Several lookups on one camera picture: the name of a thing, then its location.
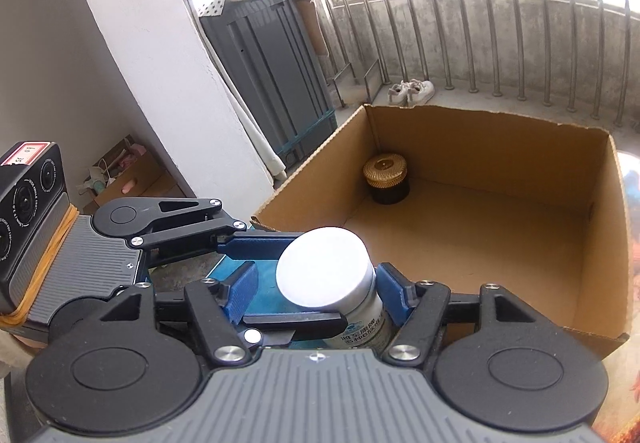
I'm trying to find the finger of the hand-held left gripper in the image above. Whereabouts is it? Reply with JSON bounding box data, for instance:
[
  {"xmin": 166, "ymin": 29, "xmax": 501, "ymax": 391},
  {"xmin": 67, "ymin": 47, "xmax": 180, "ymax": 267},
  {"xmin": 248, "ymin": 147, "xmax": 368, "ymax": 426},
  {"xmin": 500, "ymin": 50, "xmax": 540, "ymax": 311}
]
[
  {"xmin": 131, "ymin": 197, "xmax": 302, "ymax": 270},
  {"xmin": 241, "ymin": 310, "xmax": 349, "ymax": 348}
]

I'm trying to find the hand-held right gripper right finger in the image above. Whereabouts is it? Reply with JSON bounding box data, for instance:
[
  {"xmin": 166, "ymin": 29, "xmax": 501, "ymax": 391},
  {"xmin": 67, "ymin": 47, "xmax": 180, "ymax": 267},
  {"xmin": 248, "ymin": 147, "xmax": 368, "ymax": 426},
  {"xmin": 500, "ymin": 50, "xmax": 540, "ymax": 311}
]
[{"xmin": 376, "ymin": 263, "xmax": 531, "ymax": 367}]

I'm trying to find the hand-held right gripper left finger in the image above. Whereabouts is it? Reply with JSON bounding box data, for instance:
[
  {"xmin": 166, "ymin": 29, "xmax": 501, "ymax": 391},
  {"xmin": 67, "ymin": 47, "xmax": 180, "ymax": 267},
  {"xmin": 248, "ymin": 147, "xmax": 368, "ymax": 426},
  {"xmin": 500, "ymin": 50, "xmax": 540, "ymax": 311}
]
[{"xmin": 97, "ymin": 263, "xmax": 261, "ymax": 367}]

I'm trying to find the white-capped supplement bottle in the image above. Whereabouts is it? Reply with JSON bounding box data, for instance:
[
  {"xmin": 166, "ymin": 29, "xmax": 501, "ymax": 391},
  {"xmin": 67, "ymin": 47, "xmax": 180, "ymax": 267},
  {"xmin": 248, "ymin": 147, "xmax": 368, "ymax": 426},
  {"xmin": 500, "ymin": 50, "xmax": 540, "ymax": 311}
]
[{"xmin": 276, "ymin": 226, "xmax": 387, "ymax": 350}]

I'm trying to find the brown cardboard box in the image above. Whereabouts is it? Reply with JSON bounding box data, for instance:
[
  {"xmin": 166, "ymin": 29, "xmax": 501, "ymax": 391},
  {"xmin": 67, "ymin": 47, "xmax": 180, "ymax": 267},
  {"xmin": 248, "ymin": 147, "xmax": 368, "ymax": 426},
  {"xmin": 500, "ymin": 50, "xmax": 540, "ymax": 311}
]
[{"xmin": 250, "ymin": 104, "xmax": 632, "ymax": 359}]

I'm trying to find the gold-lid dark jar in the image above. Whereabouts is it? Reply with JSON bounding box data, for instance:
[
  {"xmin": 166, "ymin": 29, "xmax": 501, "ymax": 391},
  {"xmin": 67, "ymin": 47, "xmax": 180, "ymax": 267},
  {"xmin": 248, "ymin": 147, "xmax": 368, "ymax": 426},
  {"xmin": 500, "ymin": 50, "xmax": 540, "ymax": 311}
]
[{"xmin": 363, "ymin": 154, "xmax": 411, "ymax": 205}]

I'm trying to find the white rolled tube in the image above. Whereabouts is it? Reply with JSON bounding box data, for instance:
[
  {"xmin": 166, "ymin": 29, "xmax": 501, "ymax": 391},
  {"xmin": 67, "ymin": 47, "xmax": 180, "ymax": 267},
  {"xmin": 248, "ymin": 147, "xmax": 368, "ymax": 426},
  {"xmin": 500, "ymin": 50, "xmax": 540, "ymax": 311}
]
[{"xmin": 240, "ymin": 113, "xmax": 287, "ymax": 180}]

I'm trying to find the small cluttered cardboard box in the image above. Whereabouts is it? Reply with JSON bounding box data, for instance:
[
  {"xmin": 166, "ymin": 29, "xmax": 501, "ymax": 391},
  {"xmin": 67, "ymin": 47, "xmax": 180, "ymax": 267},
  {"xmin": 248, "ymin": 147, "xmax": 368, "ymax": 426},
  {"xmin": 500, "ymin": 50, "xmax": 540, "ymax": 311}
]
[{"xmin": 80, "ymin": 136, "xmax": 188, "ymax": 214}]

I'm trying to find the grey slatted cabinet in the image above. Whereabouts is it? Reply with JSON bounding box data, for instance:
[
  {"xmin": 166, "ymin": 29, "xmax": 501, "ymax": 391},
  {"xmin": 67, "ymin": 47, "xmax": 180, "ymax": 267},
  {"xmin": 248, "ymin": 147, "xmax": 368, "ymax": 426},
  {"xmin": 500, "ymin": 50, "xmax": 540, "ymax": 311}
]
[{"xmin": 199, "ymin": 0, "xmax": 339, "ymax": 174}]

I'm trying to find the white sneaker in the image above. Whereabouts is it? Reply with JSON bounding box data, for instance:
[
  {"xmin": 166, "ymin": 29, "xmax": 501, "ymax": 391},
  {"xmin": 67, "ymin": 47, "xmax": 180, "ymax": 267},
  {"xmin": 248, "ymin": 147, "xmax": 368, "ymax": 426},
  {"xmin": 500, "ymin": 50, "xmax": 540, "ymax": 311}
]
[
  {"xmin": 387, "ymin": 82, "xmax": 412, "ymax": 105},
  {"xmin": 407, "ymin": 80, "xmax": 435, "ymax": 104}
]

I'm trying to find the metal balcony railing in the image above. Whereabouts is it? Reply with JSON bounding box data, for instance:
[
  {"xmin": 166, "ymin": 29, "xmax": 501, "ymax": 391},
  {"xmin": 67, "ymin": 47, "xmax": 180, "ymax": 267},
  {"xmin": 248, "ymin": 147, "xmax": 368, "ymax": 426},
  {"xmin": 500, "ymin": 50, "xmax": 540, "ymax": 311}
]
[{"xmin": 187, "ymin": 0, "xmax": 640, "ymax": 129}]

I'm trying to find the brown cardboard sheet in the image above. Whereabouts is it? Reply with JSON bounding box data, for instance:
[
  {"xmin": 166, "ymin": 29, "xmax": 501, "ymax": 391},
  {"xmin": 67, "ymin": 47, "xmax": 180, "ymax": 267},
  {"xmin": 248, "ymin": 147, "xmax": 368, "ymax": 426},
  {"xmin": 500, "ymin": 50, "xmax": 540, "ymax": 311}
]
[{"xmin": 287, "ymin": 0, "xmax": 327, "ymax": 58}]

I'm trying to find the dotted white paper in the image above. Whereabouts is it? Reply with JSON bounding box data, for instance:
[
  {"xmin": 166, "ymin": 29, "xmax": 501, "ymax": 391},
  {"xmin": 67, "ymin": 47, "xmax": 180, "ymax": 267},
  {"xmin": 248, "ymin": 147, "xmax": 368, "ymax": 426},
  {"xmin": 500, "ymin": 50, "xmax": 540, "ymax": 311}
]
[{"xmin": 199, "ymin": 0, "xmax": 232, "ymax": 20}]

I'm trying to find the seashell printed table mat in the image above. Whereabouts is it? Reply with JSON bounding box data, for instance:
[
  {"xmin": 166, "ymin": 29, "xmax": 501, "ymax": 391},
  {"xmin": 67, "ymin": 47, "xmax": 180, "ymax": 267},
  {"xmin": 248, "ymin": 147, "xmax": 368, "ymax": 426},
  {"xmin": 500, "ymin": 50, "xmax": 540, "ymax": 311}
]
[{"xmin": 202, "ymin": 148, "xmax": 640, "ymax": 443}]

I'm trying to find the metal wire rack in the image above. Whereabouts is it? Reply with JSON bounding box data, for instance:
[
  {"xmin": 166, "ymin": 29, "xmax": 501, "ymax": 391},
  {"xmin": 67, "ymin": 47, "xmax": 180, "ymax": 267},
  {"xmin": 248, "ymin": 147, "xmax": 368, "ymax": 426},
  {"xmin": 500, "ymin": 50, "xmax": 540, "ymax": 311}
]
[{"xmin": 329, "ymin": 58, "xmax": 390, "ymax": 110}]

